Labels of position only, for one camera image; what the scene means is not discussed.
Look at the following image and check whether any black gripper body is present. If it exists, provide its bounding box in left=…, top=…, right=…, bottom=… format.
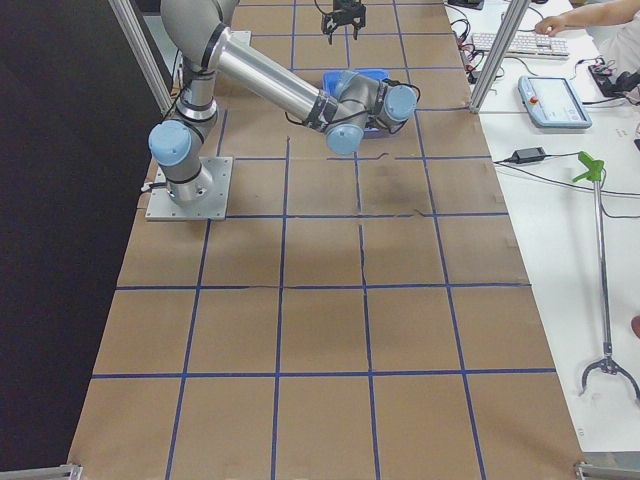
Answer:
left=329, top=0, right=365, bottom=20

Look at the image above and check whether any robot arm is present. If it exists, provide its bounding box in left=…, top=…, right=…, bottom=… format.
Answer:
left=148, top=1, right=419, bottom=207

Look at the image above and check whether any blue plastic tray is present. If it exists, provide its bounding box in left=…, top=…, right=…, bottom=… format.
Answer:
left=322, top=68, right=389, bottom=139

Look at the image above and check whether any person's hand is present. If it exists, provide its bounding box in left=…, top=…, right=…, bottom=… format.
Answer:
left=534, top=15, right=567, bottom=36

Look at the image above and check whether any white keyboard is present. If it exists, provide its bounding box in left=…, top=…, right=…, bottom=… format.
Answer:
left=471, top=32, right=570, bottom=60

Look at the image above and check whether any teach pendant tablet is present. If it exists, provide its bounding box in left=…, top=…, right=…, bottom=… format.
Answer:
left=517, top=76, right=592, bottom=130

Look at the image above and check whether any black power adapter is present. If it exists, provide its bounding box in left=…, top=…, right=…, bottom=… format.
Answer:
left=511, top=147, right=547, bottom=164

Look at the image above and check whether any aluminium frame post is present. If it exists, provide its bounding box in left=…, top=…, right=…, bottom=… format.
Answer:
left=469, top=0, right=529, bottom=113

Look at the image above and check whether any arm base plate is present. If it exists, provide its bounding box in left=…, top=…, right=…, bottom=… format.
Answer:
left=145, top=157, right=234, bottom=221

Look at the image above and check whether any green handled reach grabber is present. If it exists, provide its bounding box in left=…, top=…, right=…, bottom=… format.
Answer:
left=572, top=151, right=639, bottom=404

